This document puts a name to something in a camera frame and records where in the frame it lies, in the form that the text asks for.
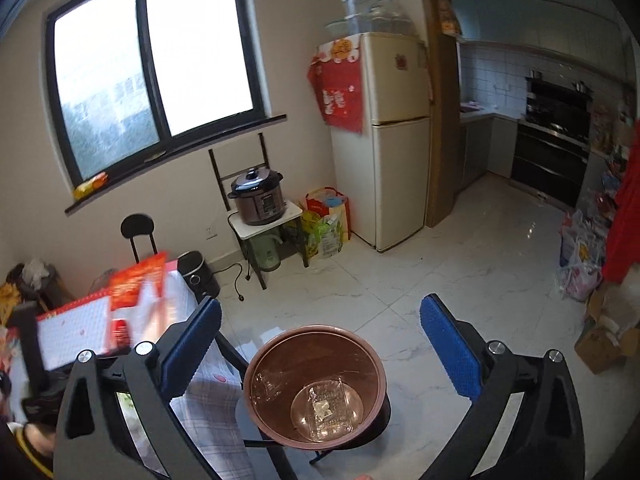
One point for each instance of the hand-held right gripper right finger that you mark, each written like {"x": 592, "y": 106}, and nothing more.
{"x": 450, "y": 355}

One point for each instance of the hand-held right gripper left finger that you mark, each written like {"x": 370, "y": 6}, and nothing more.
{"x": 192, "y": 350}

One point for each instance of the brown plastic bin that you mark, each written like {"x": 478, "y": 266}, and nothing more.
{"x": 280, "y": 360}

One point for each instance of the person's left forearm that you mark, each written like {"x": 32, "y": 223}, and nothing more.
{"x": 22, "y": 460}

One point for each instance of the person's left hand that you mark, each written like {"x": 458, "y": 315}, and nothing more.
{"x": 37, "y": 439}

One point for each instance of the red desk calendar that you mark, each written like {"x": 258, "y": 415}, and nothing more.
{"x": 75, "y": 330}

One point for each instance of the white plastic bag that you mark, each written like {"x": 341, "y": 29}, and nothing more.
{"x": 36, "y": 272}

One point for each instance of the black waste bin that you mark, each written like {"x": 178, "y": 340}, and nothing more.
{"x": 197, "y": 275}

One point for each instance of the red paper box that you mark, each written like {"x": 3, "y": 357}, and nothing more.
{"x": 137, "y": 280}

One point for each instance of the black stool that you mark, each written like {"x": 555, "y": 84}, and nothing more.
{"x": 377, "y": 417}

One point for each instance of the green electric kettle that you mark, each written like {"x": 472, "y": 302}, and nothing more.
{"x": 264, "y": 254}

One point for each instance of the clear plastic container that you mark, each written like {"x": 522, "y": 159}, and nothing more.
{"x": 325, "y": 410}

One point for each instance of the black round back chair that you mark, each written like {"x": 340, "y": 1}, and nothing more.
{"x": 137, "y": 225}

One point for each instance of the small white topped table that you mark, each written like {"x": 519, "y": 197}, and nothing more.
{"x": 265, "y": 227}

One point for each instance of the cardboard box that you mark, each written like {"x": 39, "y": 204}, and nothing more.
{"x": 600, "y": 345}

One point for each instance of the brown electric pressure cooker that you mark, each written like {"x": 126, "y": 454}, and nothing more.
{"x": 257, "y": 197}

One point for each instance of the pile of plastic bags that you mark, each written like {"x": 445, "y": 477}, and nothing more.
{"x": 582, "y": 255}

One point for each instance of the yellow green plastic bag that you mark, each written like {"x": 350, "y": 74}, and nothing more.
{"x": 325, "y": 240}

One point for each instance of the orange snack packet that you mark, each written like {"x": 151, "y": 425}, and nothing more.
{"x": 91, "y": 186}

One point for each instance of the black metal rack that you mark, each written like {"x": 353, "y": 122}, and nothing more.
{"x": 215, "y": 170}

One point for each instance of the cream refrigerator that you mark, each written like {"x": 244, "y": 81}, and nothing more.
{"x": 395, "y": 170}

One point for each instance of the red shopping bag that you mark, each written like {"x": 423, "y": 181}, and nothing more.
{"x": 325, "y": 202}

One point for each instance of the grey kitchen cabinet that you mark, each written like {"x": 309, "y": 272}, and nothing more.
{"x": 480, "y": 145}

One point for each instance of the red hanging apron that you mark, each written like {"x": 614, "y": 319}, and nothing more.
{"x": 625, "y": 220}

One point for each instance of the black integrated stove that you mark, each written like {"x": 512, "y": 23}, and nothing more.
{"x": 550, "y": 145}

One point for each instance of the cluttered kitchen shelf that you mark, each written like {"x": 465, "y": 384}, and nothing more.
{"x": 612, "y": 125}

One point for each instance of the red printed cloth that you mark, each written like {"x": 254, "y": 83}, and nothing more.
{"x": 340, "y": 90}

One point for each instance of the red fridge sticker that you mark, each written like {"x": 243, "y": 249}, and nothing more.
{"x": 401, "y": 61}

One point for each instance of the black framed window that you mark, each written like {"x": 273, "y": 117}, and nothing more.
{"x": 200, "y": 50}

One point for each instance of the orange hanging decoration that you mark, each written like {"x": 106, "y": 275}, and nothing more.
{"x": 448, "y": 15}

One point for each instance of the clear plastic tub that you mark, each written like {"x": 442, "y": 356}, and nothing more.
{"x": 345, "y": 29}

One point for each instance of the clear plastic jug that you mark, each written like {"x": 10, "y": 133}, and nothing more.
{"x": 392, "y": 15}

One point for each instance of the wooden door frame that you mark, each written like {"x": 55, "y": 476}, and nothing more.
{"x": 442, "y": 135}

